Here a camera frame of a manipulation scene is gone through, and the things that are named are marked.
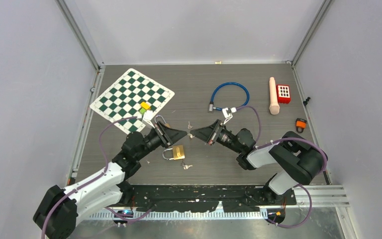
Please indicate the small orange padlock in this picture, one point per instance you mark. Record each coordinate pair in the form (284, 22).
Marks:
(300, 125)

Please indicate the red block with holes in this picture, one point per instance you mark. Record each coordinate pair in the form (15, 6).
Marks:
(283, 94)

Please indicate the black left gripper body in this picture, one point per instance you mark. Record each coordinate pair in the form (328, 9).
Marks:
(155, 139)

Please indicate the brass padlock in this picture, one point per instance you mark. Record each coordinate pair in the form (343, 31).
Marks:
(160, 118)
(178, 153)

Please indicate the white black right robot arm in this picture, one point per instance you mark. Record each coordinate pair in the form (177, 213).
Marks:
(300, 159)

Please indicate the green white chessboard mat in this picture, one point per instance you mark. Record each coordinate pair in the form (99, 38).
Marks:
(121, 101)

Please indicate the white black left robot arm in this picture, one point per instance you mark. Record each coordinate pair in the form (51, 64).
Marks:
(62, 209)

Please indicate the aluminium frame rail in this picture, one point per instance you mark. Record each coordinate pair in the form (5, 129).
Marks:
(308, 197)

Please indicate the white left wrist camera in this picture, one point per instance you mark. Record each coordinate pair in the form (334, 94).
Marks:
(147, 119)

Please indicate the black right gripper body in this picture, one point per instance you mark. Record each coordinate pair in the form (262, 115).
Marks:
(222, 136)

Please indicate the black knob on rail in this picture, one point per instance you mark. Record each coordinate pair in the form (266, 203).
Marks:
(306, 101)

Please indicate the black front base panel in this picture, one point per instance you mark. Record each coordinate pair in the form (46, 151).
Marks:
(203, 198)

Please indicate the silver keys with white tag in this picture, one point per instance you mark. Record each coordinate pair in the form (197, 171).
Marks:
(186, 166)

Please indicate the beige wooden rolling pin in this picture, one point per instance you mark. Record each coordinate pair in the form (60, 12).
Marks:
(274, 107)

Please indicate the blue cable lock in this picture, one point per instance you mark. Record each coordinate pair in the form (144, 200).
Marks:
(231, 94)

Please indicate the yellow block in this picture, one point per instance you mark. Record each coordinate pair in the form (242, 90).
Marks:
(145, 106)

